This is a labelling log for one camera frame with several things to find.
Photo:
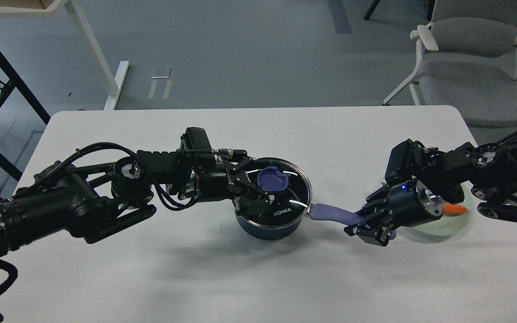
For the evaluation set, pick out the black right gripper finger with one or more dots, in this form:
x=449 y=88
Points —
x=373 y=228
x=379 y=199

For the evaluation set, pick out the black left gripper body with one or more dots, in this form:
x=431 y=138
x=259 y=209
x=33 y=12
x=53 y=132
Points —
x=217 y=183

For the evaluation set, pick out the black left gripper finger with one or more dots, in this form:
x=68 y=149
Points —
x=246 y=172
x=252 y=204

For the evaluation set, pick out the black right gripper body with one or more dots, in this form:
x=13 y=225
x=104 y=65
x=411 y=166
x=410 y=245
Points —
x=413 y=204

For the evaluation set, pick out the glass pot lid blue knob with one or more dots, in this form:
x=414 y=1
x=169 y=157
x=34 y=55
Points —
x=292 y=193

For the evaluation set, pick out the blue pot with handle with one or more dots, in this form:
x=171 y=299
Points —
x=318 y=212

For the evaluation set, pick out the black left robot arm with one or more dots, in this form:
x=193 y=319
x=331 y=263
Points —
x=105 y=188

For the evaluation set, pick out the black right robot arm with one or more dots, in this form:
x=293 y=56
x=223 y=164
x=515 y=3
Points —
x=419 y=179

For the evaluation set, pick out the pale green plate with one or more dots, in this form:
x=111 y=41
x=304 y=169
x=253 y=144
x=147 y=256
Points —
x=442 y=229

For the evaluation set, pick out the orange toy carrot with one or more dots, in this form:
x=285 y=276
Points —
x=452 y=210

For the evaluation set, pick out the grey office chair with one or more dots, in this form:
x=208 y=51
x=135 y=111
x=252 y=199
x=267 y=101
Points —
x=485 y=95

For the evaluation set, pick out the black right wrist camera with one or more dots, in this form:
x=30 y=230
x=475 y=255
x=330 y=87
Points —
x=404 y=161

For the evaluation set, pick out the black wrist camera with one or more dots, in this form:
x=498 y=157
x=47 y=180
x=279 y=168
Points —
x=404 y=161
x=195 y=147

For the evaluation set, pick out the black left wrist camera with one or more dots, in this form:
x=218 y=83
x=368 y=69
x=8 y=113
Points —
x=195 y=147

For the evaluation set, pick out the white table frame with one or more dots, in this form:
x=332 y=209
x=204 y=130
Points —
x=112 y=81

